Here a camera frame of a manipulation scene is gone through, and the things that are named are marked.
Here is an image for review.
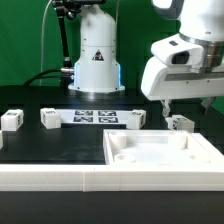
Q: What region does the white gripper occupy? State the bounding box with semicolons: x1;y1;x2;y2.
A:
141;57;224;117

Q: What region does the white square tabletop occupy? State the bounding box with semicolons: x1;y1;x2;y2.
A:
103;129;224;166

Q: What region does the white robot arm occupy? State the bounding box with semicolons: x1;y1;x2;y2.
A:
69;0;224;117

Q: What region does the printed marker sheet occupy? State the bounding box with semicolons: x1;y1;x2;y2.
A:
57;109;130;125

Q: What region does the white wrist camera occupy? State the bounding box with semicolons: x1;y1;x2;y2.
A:
151;34;204;66

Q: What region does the white fence wall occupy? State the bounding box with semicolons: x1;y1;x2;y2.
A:
0;165;224;192

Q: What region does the black cable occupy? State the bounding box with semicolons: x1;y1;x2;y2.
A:
22;68;75;88

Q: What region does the grey cable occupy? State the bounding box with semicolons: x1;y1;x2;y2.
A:
39;0;54;87

